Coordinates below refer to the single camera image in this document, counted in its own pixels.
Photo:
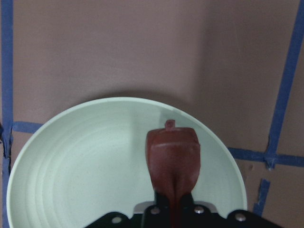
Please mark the brown bun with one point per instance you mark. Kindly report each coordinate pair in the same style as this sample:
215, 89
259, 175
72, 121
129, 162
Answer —
173, 160

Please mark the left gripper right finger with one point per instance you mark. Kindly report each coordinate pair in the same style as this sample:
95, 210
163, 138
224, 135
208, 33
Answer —
186, 202

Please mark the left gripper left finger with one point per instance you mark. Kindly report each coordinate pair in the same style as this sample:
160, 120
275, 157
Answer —
161, 200

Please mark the light green plate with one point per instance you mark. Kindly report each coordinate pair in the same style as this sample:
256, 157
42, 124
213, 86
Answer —
90, 160

